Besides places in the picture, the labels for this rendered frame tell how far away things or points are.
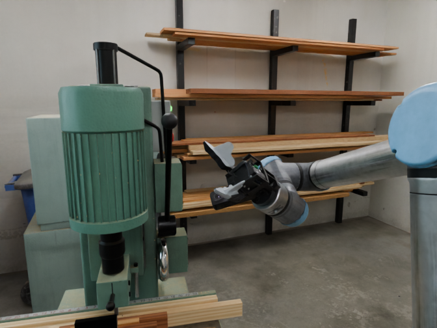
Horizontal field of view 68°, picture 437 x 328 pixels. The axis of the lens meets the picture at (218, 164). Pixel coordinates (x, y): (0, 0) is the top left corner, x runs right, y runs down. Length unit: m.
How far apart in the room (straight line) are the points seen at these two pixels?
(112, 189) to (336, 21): 3.67
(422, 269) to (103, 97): 0.60
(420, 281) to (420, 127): 0.21
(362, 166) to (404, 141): 0.32
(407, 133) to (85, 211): 0.60
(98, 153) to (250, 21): 2.99
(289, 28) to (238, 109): 1.01
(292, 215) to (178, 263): 0.38
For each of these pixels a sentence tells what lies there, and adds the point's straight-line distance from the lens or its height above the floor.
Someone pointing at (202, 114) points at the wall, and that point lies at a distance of 3.25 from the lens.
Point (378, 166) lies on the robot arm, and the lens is 0.80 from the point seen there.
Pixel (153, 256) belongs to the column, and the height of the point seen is 1.01.
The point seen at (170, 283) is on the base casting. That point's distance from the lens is 1.32.
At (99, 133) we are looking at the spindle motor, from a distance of 0.69.
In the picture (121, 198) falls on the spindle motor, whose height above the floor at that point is 1.27.
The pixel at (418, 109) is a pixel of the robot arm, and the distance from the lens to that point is 0.52.
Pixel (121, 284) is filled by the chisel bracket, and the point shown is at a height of 1.06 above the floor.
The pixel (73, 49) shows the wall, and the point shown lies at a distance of 3.13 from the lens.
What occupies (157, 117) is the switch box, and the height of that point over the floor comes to 1.43.
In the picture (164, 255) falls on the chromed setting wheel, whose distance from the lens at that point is 0.94.
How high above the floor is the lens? 1.47
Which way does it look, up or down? 11 degrees down
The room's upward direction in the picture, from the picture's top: straight up
